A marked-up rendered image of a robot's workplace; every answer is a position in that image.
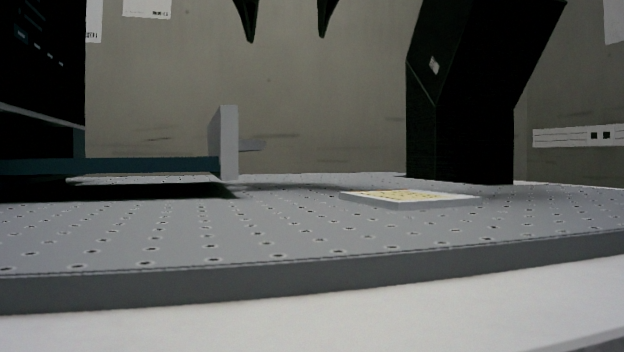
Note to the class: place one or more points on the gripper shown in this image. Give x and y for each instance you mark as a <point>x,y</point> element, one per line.
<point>249,26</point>

